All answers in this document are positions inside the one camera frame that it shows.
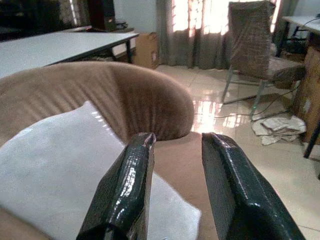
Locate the crumpled white cloth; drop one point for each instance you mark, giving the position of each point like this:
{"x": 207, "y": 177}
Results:
{"x": 278, "y": 130}

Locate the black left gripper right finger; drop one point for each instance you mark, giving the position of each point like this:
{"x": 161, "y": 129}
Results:
{"x": 235, "y": 190}

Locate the white pillow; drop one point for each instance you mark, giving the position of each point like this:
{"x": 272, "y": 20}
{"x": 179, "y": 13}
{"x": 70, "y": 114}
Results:
{"x": 57, "y": 170}

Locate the grey curtain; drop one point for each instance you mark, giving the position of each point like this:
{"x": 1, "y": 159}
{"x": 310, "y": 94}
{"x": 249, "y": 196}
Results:
{"x": 200, "y": 37}

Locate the brown cardboard box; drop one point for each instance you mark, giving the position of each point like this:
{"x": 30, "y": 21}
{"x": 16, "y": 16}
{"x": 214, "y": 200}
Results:
{"x": 147, "y": 50}

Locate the dark wooden speaker box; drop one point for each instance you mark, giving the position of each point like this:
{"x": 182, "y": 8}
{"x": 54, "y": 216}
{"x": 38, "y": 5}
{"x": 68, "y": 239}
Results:
{"x": 102, "y": 13}

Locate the white top table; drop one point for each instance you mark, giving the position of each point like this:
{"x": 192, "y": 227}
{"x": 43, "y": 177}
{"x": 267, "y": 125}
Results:
{"x": 50, "y": 47}

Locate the brown round sofa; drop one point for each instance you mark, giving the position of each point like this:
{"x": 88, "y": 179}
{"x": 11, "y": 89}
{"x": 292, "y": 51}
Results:
{"x": 105, "y": 100}

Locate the white desk with black legs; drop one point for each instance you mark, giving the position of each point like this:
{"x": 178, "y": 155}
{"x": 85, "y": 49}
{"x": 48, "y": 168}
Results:
{"x": 303, "y": 25}

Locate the brown wicker chair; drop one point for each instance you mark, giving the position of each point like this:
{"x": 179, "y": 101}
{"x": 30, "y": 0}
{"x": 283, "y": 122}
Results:
{"x": 255, "y": 50}

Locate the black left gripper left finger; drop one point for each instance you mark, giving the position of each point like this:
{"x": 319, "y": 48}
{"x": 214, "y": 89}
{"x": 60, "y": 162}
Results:
{"x": 125, "y": 185}

